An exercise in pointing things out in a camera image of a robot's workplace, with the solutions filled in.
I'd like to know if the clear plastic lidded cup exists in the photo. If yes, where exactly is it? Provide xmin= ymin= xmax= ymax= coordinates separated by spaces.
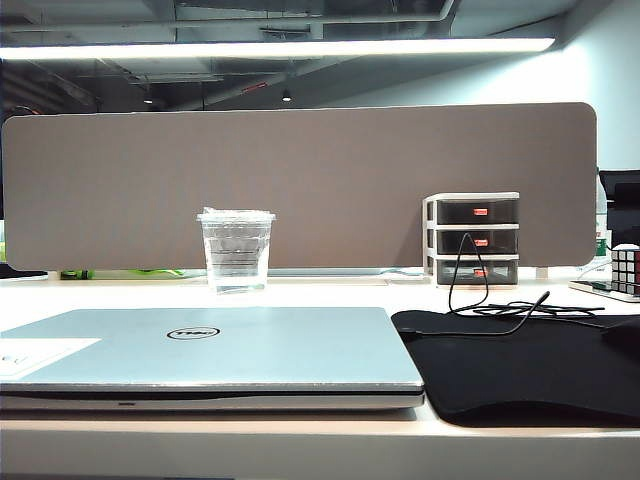
xmin=195 ymin=205 xmax=278 ymax=296

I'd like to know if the silver Dell laptop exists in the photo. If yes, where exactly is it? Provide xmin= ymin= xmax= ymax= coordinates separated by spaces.
xmin=0 ymin=306 xmax=428 ymax=413

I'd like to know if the brown fabric desk divider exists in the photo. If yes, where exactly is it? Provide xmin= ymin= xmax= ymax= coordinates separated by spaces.
xmin=1 ymin=102 xmax=600 ymax=272

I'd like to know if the small three-drawer organizer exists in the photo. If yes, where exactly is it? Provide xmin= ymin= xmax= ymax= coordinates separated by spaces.
xmin=423 ymin=191 xmax=521 ymax=291

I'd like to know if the dark translucent drawer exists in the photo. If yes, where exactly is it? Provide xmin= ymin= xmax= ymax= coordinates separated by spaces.
xmin=435 ymin=198 xmax=518 ymax=225
xmin=435 ymin=227 xmax=518 ymax=255
xmin=435 ymin=258 xmax=520 ymax=286

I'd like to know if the long ceiling light strip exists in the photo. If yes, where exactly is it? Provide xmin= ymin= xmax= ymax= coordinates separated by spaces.
xmin=0 ymin=36 xmax=558 ymax=62

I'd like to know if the black mouse pad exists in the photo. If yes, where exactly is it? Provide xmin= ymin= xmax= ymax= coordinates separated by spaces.
xmin=390 ymin=308 xmax=640 ymax=429

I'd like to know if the green object behind divider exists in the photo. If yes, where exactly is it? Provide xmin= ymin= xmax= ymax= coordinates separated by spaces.
xmin=60 ymin=268 xmax=187 ymax=281

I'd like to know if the white flat tray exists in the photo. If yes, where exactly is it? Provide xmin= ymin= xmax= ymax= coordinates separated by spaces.
xmin=568 ymin=278 xmax=640 ymax=305

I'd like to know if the green labelled bottle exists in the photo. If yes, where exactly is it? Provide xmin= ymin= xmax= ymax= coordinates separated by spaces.
xmin=594 ymin=199 xmax=613 ymax=260

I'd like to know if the white paper sticker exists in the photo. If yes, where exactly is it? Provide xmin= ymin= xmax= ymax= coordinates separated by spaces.
xmin=0 ymin=337 xmax=103 ymax=383

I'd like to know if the black monitor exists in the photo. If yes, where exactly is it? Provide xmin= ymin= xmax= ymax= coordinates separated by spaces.
xmin=598 ymin=169 xmax=640 ymax=247

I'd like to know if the Rubik's cube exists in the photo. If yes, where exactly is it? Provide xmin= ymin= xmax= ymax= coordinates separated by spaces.
xmin=610 ymin=243 xmax=640 ymax=298

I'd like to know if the thin black cable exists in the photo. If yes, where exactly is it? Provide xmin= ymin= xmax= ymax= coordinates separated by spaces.
xmin=447 ymin=231 xmax=609 ymax=337

